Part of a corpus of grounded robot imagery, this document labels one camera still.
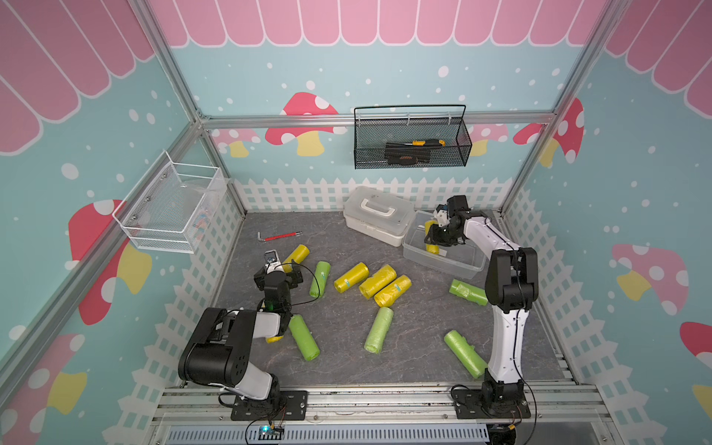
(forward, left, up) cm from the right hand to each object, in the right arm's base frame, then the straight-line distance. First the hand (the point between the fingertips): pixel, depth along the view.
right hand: (430, 238), depth 103 cm
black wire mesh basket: (+21, +8, +29) cm, 37 cm away
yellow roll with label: (-16, +29, -2) cm, 33 cm away
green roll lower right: (-43, -6, -5) cm, 43 cm away
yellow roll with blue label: (-21, +15, -3) cm, 26 cm away
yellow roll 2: (-6, +1, +1) cm, 6 cm away
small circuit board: (-59, +50, -9) cm, 78 cm away
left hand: (-14, +53, +3) cm, 55 cm away
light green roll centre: (-34, +20, -4) cm, 39 cm away
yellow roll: (-16, +19, -2) cm, 25 cm away
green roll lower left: (-35, +44, -5) cm, 56 cm away
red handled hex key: (+7, +60, -6) cm, 60 cm away
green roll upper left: (-15, +41, -4) cm, 43 cm away
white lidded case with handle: (+8, +19, +5) cm, 22 cm away
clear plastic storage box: (-8, -11, -3) cm, 14 cm away
